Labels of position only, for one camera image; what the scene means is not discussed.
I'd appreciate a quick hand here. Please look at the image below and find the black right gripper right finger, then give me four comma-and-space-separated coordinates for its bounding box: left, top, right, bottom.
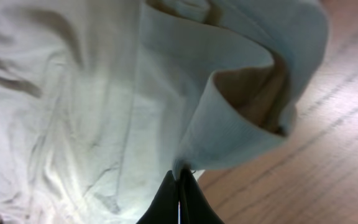
179, 169, 224, 224

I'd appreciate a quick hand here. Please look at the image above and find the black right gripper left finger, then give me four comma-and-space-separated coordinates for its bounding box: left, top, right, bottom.
137, 170, 179, 224

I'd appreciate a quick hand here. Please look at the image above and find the light grey t-shirt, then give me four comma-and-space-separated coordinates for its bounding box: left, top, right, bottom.
0, 0, 329, 223

